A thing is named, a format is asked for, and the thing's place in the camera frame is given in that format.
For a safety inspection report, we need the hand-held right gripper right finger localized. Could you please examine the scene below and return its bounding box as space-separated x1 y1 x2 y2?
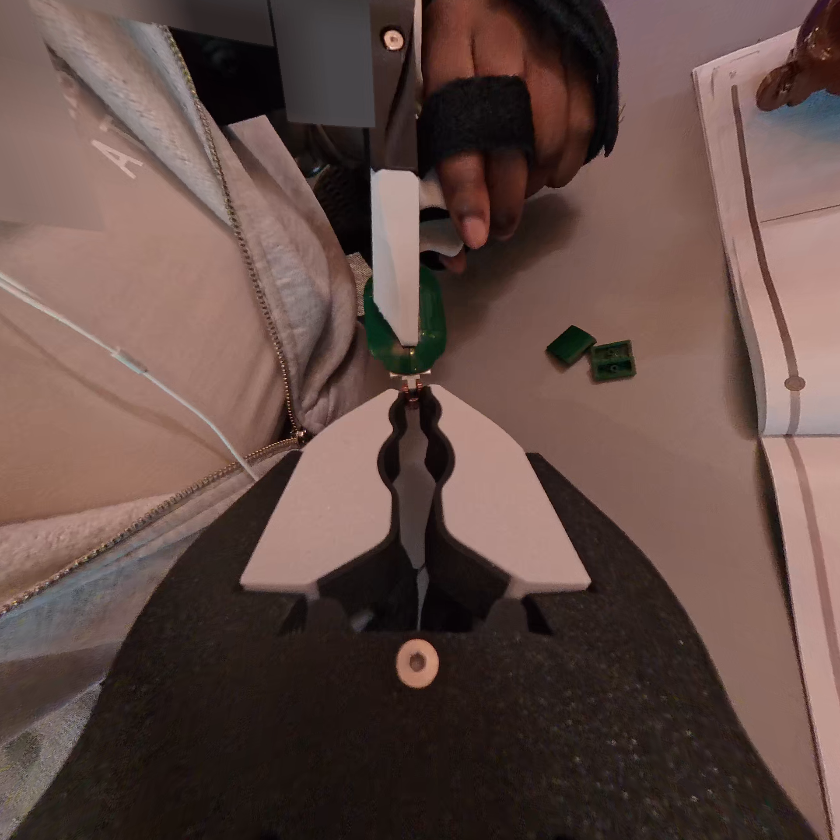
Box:
423 384 593 631

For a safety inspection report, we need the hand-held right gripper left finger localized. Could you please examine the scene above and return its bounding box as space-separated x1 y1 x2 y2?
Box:
239 387 421 631

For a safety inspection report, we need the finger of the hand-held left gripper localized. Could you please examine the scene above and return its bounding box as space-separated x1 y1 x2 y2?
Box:
369 167 422 349

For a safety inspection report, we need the green leaf brick piece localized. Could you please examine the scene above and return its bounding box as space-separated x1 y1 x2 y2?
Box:
363 262 449 376

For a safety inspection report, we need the small brown brick piece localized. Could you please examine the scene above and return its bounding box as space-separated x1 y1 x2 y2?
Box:
390 369 434 409

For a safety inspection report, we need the person's left hand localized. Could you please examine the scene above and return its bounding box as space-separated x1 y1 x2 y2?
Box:
420 0 608 273

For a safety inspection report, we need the person in beige hoodie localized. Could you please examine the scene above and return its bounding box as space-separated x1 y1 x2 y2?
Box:
0 0 388 840

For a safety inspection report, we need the dark green smooth tile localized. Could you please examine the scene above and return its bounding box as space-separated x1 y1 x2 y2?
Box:
546 325 598 366

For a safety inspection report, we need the dark green studded plate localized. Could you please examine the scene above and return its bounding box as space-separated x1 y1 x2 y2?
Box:
588 339 637 383

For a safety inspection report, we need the open instruction booklet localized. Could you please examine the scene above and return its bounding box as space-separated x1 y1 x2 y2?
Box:
691 26 840 840

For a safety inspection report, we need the thin white cable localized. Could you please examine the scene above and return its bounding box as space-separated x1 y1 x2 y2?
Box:
0 272 260 481

